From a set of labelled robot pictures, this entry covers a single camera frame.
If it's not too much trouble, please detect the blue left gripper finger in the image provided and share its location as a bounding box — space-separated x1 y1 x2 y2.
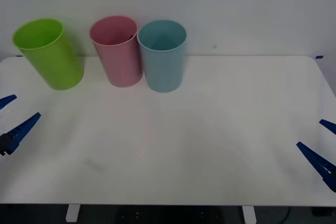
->
0 94 18 108
0 112 41 157

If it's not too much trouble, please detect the white table leg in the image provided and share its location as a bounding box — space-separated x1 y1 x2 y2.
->
65 204 81 222
241 205 257 224

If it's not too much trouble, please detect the green plastic bin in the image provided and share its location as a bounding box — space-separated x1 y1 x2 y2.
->
12 18 85 91

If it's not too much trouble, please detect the pink plastic bin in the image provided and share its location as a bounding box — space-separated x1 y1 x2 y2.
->
89 15 144 88

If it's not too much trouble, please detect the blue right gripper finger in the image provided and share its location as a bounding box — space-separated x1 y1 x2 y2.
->
296 141 336 193
319 119 336 135

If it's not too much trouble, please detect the pale blue plastic bin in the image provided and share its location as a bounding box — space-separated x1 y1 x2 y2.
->
136 19 187 93

